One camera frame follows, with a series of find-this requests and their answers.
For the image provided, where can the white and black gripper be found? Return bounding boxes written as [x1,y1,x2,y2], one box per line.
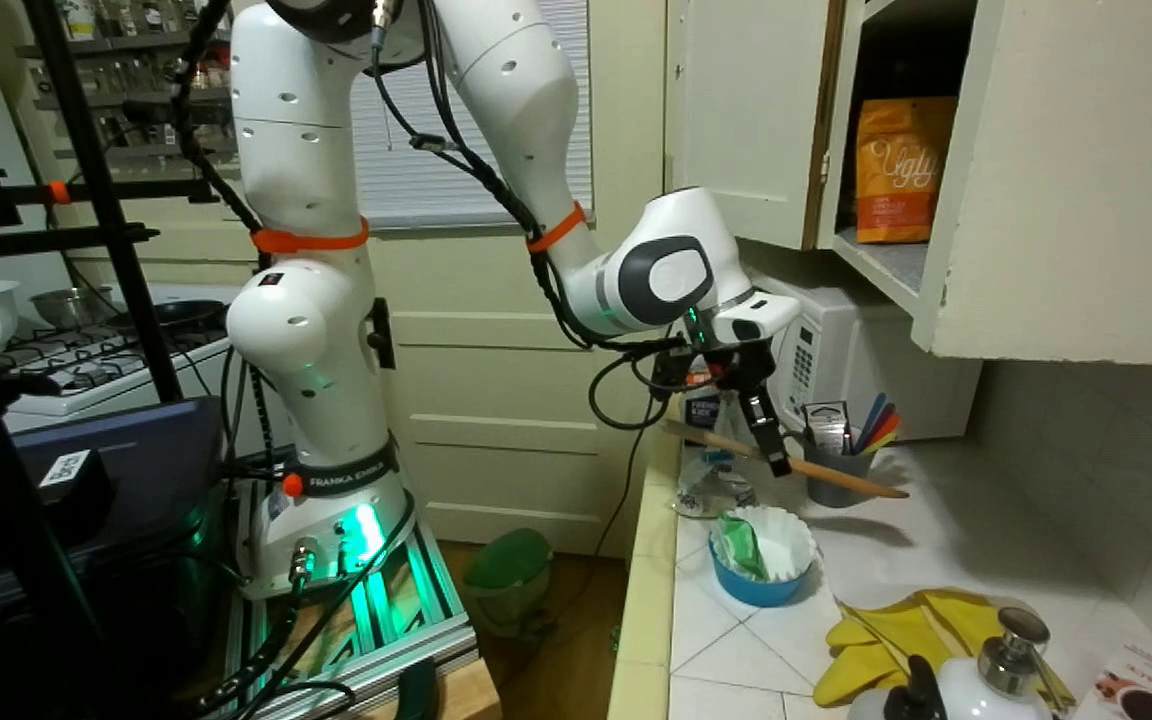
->
[697,289,805,481]

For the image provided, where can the wooden spoon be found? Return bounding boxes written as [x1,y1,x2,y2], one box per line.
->
[665,419,911,503]

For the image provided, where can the open cream cabinet door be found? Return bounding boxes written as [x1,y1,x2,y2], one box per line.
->
[911,0,1152,374]

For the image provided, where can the grey mug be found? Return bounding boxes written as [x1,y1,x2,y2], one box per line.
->
[778,424,881,512]

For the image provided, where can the clear plastic bag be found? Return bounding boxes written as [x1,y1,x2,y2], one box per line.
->
[673,450,757,524]

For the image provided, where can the blue plastic utensil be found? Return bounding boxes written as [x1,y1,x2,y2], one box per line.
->
[857,387,892,451]

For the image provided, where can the white coffee filters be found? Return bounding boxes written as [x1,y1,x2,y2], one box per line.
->
[734,510,815,587]

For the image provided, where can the red plastic utensil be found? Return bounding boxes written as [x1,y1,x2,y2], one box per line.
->
[865,408,905,455]

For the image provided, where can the green plastic bag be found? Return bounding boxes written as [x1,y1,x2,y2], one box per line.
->
[714,515,769,585]

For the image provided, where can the white microwave oven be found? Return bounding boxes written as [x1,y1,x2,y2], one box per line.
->
[762,272,989,443]

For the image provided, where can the yellow rubber glove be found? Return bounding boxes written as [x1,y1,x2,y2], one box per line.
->
[808,638,929,713]
[823,587,1010,660]

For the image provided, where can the cream panelled door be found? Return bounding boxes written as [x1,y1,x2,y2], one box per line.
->
[362,0,673,557]

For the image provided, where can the orange food box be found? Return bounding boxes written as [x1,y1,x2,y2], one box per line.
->
[852,92,960,248]

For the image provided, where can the green bucket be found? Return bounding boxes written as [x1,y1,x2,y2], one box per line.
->
[461,530,561,642]

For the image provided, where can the white pump bottle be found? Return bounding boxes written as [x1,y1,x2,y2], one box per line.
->
[867,652,1047,720]

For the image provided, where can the white window blind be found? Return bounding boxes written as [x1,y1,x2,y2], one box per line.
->
[352,0,602,236]

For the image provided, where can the white printed food box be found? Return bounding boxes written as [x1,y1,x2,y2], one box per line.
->
[1074,638,1152,720]

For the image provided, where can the blue box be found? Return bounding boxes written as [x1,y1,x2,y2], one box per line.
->
[0,395,233,632]

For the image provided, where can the white gas stove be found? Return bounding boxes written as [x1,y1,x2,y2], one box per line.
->
[0,298,253,419]

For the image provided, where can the black metal rack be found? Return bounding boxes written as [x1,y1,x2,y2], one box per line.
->
[0,0,228,403]

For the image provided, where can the shelf with jars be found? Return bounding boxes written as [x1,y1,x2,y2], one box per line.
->
[11,0,253,183]

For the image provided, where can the thick black pole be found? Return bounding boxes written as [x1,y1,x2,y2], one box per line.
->
[0,298,113,720]

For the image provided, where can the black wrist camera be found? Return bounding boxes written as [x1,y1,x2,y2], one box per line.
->
[652,349,705,403]

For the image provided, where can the black power cord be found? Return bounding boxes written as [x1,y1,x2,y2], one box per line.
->
[594,395,667,557]

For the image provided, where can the cream wall cabinet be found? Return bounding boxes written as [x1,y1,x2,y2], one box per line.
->
[820,0,983,316]

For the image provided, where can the orange cable strap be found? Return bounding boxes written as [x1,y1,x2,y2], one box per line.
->
[523,202,594,257]

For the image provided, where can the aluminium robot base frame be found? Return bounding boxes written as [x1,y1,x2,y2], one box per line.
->
[200,512,490,720]

